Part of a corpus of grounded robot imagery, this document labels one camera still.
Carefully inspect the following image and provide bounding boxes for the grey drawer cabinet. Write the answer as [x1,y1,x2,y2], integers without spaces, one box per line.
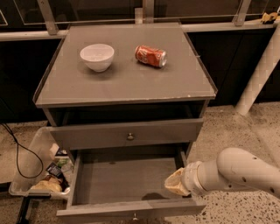
[32,22,219,165]

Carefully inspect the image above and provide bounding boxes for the red soda can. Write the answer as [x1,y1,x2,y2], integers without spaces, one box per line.
[135,45,167,67]

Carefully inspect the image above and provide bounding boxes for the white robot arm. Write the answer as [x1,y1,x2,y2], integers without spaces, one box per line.
[164,148,280,199]

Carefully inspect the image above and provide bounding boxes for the white ceramic bowl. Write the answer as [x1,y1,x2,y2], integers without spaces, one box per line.
[80,44,115,72]

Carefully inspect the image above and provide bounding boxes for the white support pole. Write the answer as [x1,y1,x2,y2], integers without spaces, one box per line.
[235,25,280,116]

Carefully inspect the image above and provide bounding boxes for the metal railing frame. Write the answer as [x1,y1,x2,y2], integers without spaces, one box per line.
[0,0,280,42]

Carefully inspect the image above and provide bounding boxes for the grey drawer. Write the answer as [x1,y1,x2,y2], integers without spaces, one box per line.
[49,118,203,150]
[57,144,205,224]

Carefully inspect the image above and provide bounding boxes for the black cable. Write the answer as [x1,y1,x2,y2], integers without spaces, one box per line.
[0,122,45,179]

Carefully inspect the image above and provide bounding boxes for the dark blue snack packet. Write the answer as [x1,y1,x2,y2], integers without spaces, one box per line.
[45,163,62,178]

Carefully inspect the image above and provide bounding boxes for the yellow snack bag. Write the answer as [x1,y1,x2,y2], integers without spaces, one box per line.
[32,176,62,193]

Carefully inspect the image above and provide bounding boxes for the clear plastic storage bin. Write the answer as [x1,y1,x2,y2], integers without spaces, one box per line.
[9,127,70,200]

